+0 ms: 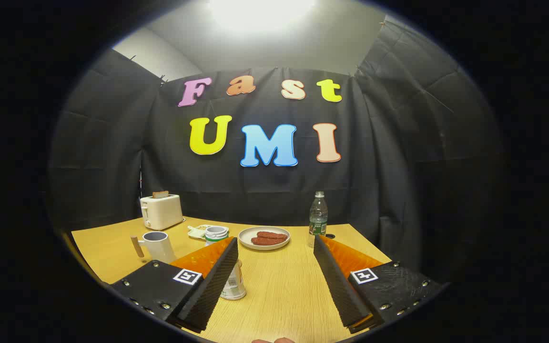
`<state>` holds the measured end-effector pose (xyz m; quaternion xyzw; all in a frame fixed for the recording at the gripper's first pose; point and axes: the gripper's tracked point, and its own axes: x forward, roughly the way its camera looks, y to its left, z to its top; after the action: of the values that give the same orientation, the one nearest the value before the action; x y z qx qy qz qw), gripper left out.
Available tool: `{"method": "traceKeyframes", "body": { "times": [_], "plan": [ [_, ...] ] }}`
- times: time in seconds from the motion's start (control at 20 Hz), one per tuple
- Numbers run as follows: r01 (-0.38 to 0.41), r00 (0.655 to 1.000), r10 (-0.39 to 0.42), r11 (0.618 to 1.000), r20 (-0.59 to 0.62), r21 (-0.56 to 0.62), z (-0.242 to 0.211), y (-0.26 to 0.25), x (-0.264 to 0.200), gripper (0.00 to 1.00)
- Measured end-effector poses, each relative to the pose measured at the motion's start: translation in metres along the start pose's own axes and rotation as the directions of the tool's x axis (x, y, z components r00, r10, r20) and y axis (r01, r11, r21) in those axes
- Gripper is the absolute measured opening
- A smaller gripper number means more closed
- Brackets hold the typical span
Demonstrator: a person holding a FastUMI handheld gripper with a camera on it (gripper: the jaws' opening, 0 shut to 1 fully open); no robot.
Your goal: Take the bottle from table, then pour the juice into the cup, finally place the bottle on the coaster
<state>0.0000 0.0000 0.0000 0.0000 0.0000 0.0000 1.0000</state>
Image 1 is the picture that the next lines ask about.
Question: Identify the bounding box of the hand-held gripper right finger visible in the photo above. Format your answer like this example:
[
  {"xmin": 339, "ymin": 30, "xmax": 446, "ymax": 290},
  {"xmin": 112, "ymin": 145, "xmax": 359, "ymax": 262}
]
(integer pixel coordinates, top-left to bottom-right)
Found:
[{"xmin": 313, "ymin": 234, "xmax": 443, "ymax": 334}]

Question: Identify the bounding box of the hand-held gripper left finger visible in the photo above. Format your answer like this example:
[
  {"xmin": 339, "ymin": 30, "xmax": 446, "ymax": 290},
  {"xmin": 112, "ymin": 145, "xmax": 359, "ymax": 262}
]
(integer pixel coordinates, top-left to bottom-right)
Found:
[{"xmin": 111, "ymin": 237, "xmax": 240, "ymax": 334}]

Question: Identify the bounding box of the white juice bottle green label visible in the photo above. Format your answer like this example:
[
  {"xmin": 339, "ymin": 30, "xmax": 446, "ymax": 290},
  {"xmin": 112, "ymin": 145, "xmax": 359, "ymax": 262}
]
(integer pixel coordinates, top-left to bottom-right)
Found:
[{"xmin": 204, "ymin": 226, "xmax": 247, "ymax": 301}]

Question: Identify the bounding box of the white cup wooden handle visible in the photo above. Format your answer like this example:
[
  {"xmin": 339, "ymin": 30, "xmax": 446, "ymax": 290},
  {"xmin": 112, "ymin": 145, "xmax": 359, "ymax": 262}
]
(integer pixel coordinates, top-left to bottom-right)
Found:
[{"xmin": 130, "ymin": 231, "xmax": 177, "ymax": 264}]

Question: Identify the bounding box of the clear plastic water bottle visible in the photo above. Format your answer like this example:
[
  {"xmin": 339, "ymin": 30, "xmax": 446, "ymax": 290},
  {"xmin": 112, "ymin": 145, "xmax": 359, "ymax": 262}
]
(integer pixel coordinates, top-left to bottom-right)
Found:
[{"xmin": 308, "ymin": 191, "xmax": 328, "ymax": 248}]

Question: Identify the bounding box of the wooden table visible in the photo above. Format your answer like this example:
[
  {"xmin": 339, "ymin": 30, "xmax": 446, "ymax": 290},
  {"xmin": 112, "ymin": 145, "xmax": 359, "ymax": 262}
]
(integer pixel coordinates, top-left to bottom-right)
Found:
[{"xmin": 71, "ymin": 217, "xmax": 393, "ymax": 343}]

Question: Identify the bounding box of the round white plate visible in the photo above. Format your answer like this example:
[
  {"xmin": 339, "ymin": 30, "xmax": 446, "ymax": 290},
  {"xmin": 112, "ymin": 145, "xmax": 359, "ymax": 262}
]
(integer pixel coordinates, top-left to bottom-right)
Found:
[{"xmin": 238, "ymin": 226, "xmax": 291, "ymax": 251}]

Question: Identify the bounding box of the cream white toaster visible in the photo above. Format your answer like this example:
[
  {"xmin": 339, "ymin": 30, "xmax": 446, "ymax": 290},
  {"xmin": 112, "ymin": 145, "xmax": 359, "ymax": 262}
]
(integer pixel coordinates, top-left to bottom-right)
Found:
[{"xmin": 140, "ymin": 193, "xmax": 185, "ymax": 232}]

